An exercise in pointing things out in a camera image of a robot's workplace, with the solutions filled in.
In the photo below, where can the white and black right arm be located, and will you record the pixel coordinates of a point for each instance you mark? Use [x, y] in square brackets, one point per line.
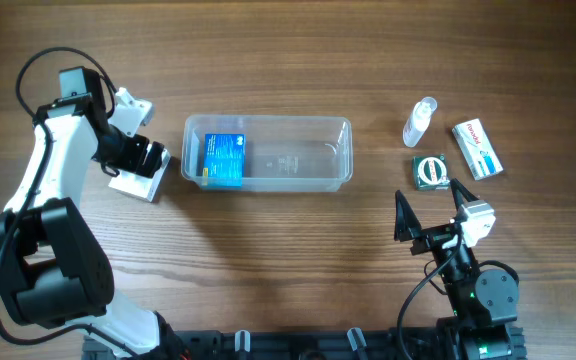
[483, 295]

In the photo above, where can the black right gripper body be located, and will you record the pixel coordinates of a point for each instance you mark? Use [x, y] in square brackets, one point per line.
[432, 238]

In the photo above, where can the white spray bottle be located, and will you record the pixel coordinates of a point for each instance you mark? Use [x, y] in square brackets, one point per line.
[418, 121]

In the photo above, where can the white medicine carton box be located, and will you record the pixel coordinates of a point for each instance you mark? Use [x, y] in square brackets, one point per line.
[141, 187]

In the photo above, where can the white red toothpaste box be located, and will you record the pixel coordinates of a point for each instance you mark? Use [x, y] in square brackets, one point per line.
[477, 150]

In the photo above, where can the green round-logo carton box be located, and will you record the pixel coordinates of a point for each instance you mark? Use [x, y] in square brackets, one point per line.
[430, 173]

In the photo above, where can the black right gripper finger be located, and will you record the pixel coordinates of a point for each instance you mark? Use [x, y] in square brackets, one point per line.
[407, 226]
[460, 193]

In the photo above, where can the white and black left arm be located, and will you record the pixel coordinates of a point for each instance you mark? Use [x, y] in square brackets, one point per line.
[53, 271]

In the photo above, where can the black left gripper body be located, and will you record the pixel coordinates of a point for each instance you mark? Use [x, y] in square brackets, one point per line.
[126, 152]

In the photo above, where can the clear plastic container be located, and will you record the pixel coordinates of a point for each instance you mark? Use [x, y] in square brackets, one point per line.
[283, 153]

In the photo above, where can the blue printed carton box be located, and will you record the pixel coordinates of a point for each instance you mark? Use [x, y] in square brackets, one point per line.
[224, 158]

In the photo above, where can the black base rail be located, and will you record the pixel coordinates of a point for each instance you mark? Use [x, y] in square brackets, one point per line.
[422, 343]

